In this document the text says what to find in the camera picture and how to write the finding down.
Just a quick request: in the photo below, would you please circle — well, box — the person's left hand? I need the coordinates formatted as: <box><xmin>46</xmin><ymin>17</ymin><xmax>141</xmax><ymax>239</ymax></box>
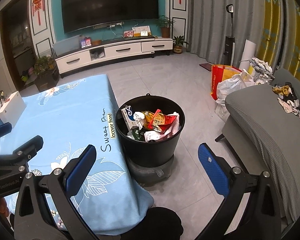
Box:
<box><xmin>0</xmin><ymin>197</ymin><xmax>10</xmax><ymax>217</ymax></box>

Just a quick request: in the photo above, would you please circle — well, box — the white desk calendar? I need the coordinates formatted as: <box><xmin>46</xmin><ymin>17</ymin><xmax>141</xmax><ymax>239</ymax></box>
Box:
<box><xmin>132</xmin><ymin>25</ymin><xmax>152</xmax><ymax>38</ymax></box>

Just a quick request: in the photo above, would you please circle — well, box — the grey sofa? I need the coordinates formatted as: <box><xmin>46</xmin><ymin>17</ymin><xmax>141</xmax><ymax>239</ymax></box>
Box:
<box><xmin>214</xmin><ymin>67</ymin><xmax>300</xmax><ymax>228</ymax></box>

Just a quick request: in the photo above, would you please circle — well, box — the plant stand with plants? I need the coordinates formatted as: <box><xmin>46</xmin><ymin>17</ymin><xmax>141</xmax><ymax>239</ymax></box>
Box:
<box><xmin>34</xmin><ymin>54</ymin><xmax>60</xmax><ymax>92</ymax></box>

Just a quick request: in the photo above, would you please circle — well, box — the red snack bag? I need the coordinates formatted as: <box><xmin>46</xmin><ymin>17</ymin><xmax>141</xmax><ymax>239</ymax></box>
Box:
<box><xmin>160</xmin><ymin>114</ymin><xmax>177</xmax><ymax>133</ymax></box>

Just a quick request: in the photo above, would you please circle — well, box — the pile of socks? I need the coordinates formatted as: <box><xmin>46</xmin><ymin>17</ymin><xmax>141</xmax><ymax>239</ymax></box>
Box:
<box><xmin>272</xmin><ymin>82</ymin><xmax>300</xmax><ymax>123</ymax></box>

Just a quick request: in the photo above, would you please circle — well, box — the person's dark trouser leg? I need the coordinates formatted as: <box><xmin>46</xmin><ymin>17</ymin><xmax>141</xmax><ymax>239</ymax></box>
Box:
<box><xmin>121</xmin><ymin>206</ymin><xmax>183</xmax><ymax>240</ymax></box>

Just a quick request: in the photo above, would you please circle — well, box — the blue white toothpaste box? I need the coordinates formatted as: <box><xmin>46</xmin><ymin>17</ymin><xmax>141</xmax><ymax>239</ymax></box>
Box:
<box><xmin>120</xmin><ymin>105</ymin><xmax>136</xmax><ymax>132</ymax></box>

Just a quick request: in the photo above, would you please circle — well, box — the grey flat panel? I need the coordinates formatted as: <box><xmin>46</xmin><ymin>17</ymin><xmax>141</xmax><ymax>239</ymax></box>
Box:
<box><xmin>52</xmin><ymin>35</ymin><xmax>83</xmax><ymax>57</ymax></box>

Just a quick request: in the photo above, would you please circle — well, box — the pile of clothes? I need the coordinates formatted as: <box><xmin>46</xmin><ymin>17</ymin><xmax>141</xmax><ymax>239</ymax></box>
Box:
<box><xmin>249</xmin><ymin>57</ymin><xmax>276</xmax><ymax>81</ymax></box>

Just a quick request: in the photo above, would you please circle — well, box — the yellow snack bag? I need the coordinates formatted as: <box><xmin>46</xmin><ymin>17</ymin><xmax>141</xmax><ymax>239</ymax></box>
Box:
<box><xmin>143</xmin><ymin>108</ymin><xmax>168</xmax><ymax>133</ymax></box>

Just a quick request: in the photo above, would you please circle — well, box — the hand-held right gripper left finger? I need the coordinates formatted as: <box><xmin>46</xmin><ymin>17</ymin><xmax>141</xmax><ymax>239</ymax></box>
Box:
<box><xmin>14</xmin><ymin>144</ymin><xmax>100</xmax><ymax>240</ymax></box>

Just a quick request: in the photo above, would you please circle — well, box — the small potted plant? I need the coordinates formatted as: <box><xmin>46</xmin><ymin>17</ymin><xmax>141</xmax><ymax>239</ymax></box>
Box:
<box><xmin>172</xmin><ymin>35</ymin><xmax>190</xmax><ymax>54</ymax></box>

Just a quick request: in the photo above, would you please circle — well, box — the white plastic bag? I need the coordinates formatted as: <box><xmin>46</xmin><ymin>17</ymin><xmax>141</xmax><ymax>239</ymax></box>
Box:
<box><xmin>216</xmin><ymin>73</ymin><xmax>256</xmax><ymax>106</ymax></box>

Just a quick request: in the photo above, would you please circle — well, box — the tall potted plant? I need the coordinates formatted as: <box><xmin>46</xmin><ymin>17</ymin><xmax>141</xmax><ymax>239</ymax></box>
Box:
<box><xmin>157</xmin><ymin>15</ymin><xmax>176</xmax><ymax>39</ymax></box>

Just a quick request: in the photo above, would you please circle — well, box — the green snack bag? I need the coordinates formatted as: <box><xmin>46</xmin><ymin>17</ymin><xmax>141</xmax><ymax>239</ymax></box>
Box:
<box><xmin>129</xmin><ymin>127</ymin><xmax>146</xmax><ymax>142</ymax></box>

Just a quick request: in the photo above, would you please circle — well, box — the yellow patterned curtain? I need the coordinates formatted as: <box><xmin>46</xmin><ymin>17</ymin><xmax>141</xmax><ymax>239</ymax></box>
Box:
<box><xmin>261</xmin><ymin>0</ymin><xmax>300</xmax><ymax>81</ymax></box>

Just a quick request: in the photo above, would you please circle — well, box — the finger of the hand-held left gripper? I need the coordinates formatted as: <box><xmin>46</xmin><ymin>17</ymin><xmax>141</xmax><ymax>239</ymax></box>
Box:
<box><xmin>0</xmin><ymin>135</ymin><xmax>44</xmax><ymax>167</ymax></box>
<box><xmin>0</xmin><ymin>122</ymin><xmax>13</xmax><ymax>141</ymax></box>

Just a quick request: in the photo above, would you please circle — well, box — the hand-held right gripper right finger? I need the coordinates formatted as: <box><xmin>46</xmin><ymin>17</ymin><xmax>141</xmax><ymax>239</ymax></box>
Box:
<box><xmin>190</xmin><ymin>142</ymin><xmax>290</xmax><ymax>240</ymax></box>

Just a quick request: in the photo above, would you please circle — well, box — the white tv cabinet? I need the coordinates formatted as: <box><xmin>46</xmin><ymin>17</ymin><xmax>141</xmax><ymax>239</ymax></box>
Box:
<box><xmin>55</xmin><ymin>37</ymin><xmax>174</xmax><ymax>75</ymax></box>

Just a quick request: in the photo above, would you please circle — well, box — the red yellow shopping bag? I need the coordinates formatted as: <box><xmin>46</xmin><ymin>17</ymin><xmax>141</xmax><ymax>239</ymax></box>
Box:
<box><xmin>210</xmin><ymin>64</ymin><xmax>243</xmax><ymax>101</ymax></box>

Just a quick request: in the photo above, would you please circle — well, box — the white tissue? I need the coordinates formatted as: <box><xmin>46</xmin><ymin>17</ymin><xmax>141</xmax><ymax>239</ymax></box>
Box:
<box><xmin>132</xmin><ymin>111</ymin><xmax>147</xmax><ymax>131</ymax></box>

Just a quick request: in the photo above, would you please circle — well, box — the upright vacuum cleaner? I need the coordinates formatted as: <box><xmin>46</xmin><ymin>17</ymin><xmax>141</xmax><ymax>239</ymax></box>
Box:
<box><xmin>222</xmin><ymin>4</ymin><xmax>236</xmax><ymax>57</ymax></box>

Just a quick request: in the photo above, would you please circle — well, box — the blue floral blanket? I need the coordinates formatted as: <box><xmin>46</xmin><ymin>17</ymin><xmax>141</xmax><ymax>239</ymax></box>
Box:
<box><xmin>0</xmin><ymin>74</ymin><xmax>155</xmax><ymax>237</ymax></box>

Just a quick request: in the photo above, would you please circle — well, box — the pink plastic packet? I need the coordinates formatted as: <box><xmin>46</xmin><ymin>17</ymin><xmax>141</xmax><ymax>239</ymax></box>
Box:
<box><xmin>165</xmin><ymin>112</ymin><xmax>181</xmax><ymax>137</ymax></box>

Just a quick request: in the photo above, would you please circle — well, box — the black television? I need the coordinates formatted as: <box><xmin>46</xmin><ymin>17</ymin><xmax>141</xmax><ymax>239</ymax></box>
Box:
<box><xmin>61</xmin><ymin>0</ymin><xmax>160</xmax><ymax>35</ymax></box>

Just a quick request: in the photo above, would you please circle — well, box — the white cardboard box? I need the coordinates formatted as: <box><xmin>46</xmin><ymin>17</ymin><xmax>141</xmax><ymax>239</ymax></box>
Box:
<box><xmin>0</xmin><ymin>90</ymin><xmax>27</xmax><ymax>128</ymax></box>

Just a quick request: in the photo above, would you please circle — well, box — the grey curtain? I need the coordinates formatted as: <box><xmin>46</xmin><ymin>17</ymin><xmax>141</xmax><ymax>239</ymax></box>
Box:
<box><xmin>187</xmin><ymin>0</ymin><xmax>266</xmax><ymax>63</ymax></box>

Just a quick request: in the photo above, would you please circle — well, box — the black plastic bucket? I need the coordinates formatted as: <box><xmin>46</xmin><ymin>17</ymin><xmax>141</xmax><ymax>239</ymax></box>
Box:
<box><xmin>114</xmin><ymin>93</ymin><xmax>185</xmax><ymax>168</ymax></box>

